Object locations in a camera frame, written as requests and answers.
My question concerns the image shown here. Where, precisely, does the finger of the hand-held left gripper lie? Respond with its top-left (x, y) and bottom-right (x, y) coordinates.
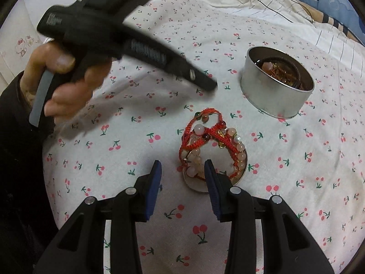
top-left (123, 30), bottom-right (218, 92)

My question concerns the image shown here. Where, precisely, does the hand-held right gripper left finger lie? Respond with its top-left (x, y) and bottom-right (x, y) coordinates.
top-left (34, 160), bottom-right (163, 274)

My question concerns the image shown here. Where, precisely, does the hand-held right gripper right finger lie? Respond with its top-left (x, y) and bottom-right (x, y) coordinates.
top-left (204, 159), bottom-right (334, 274)

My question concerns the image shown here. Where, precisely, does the silver tin lid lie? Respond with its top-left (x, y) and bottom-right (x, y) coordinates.
top-left (182, 152), bottom-right (248, 192)

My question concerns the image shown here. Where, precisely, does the red braided cord bracelet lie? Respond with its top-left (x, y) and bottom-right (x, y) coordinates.
top-left (179, 109), bottom-right (247, 179)

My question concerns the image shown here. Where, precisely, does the pink bead bracelet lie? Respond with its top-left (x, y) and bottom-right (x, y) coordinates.
top-left (187, 122), bottom-right (246, 180)

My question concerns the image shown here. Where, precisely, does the round metal tin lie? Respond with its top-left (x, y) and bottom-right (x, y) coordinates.
top-left (240, 46), bottom-right (315, 119)

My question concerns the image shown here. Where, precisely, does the pile of assorted bracelets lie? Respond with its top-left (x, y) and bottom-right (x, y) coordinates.
top-left (256, 57), bottom-right (303, 88)

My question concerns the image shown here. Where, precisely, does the person's left forearm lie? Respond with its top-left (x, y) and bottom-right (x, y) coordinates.
top-left (0, 73), bottom-right (57, 274)

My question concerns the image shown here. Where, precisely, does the person's left hand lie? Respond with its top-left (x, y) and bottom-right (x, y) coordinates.
top-left (22, 42), bottom-right (112, 120)

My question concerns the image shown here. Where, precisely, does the cherry print blanket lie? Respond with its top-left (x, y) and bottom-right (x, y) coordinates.
top-left (43, 0), bottom-right (365, 274)

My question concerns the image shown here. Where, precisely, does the white cartoon print fabric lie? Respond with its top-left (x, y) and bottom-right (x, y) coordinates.
top-left (0, 3), bottom-right (53, 86)

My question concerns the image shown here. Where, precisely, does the beige striped pillow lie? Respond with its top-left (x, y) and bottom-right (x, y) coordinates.
top-left (299, 2), bottom-right (365, 45)

